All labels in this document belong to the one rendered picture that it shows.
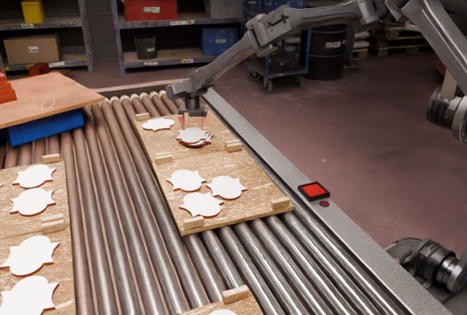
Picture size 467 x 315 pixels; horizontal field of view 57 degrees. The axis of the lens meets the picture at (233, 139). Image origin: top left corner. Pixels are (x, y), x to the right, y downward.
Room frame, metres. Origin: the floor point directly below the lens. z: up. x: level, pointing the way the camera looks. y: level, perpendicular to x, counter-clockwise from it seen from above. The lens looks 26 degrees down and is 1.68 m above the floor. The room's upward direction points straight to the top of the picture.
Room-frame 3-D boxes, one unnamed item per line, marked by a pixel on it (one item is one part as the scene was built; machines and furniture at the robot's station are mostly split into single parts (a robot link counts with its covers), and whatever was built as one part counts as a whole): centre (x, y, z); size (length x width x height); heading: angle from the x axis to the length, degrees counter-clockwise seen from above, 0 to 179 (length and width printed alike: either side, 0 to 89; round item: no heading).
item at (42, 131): (1.69, 0.85, 0.97); 0.31 x 0.31 x 0.10; 43
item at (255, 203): (1.20, 0.05, 0.93); 0.41 x 0.35 x 0.02; 21
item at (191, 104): (1.56, 0.16, 1.08); 0.10 x 0.07 x 0.07; 89
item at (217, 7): (5.96, 0.13, 0.76); 0.50 x 0.36 x 0.24; 111
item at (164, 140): (1.59, 0.20, 0.93); 0.41 x 0.35 x 0.02; 21
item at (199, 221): (0.97, 0.11, 0.95); 0.06 x 0.02 x 0.03; 111
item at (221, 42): (5.99, 0.21, 0.32); 0.50 x 0.41 x 0.37; 102
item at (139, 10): (5.73, 1.08, 0.78); 0.66 x 0.45 x 0.28; 105
